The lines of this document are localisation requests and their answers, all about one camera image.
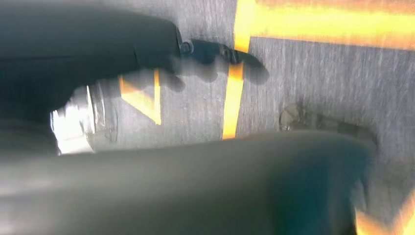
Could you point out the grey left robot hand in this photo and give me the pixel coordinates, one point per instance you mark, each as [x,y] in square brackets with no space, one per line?
[81,42]

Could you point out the robot grey leg cover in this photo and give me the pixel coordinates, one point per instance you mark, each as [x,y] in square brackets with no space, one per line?
[162,194]

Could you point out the robot black foot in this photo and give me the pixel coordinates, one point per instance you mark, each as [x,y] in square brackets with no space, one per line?
[298,118]

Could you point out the white metal frame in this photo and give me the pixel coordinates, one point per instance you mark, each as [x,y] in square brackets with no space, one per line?
[71,129]

